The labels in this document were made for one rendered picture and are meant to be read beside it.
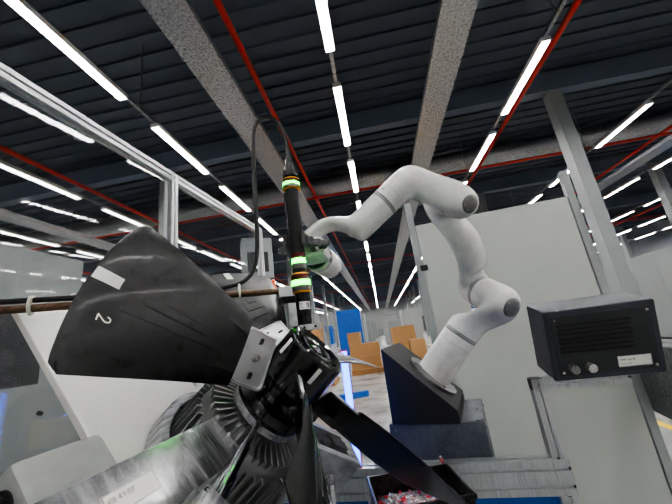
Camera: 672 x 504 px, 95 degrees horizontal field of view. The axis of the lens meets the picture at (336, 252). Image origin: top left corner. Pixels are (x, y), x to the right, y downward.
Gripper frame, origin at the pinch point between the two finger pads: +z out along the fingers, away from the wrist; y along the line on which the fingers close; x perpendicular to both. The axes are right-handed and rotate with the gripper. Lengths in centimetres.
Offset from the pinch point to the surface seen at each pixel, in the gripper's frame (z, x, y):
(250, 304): 2.8, -13.4, 11.1
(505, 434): -179, -99, -70
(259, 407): 16.6, -31.9, 3.2
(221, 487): 30.8, -37.0, 0.9
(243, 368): 19.1, -25.6, 4.2
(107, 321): 37.0, -17.6, 10.8
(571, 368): -30, -38, -61
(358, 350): -904, -74, 145
